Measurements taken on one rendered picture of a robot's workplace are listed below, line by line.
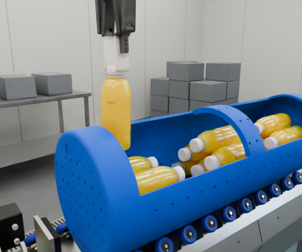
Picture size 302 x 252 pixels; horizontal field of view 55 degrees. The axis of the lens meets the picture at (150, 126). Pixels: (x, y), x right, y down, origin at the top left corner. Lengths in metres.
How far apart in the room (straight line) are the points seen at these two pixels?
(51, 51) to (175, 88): 1.84
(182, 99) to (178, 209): 3.88
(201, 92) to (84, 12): 2.02
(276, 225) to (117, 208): 0.62
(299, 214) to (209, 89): 3.17
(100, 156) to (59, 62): 3.80
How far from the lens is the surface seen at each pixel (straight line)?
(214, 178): 0.68
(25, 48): 4.09
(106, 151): 0.55
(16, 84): 3.25
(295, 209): 1.13
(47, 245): 0.63
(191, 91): 4.33
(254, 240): 0.95
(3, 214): 0.83
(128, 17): 0.58
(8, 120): 4.07
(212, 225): 0.79
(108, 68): 0.61
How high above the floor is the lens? 1.39
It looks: 15 degrees down
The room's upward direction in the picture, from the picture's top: straight up
